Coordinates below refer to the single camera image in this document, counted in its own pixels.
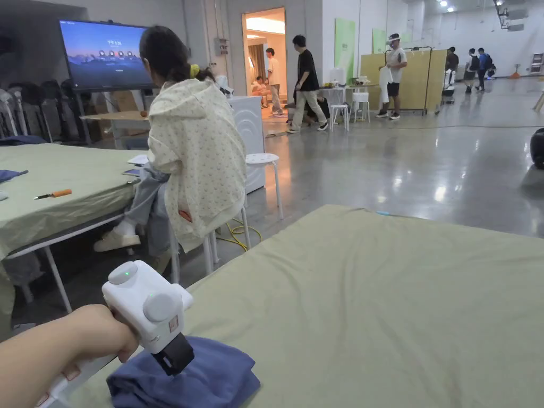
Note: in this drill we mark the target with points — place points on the dark blue cloth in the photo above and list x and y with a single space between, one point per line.
10 174

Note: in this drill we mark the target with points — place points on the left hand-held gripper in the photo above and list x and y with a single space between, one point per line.
159 306

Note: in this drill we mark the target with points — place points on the group of people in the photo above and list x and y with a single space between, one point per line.
471 68

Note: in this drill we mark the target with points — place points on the white washing machine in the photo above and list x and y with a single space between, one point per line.
248 127

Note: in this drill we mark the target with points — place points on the white robot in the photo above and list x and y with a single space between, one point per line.
449 87

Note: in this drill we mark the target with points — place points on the white tablet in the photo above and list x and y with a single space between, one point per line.
138 160

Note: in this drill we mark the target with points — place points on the large television screen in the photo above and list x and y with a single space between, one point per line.
106 55

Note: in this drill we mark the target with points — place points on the phone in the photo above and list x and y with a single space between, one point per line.
131 172

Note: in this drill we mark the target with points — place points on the bed with pale green sheet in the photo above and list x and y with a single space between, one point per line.
382 306

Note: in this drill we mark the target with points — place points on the person's left hand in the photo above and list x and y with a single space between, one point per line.
104 333

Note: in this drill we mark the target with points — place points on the dark blue garment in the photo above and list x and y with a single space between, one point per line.
204 382

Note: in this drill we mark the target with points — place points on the person's left forearm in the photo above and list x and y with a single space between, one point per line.
38 352

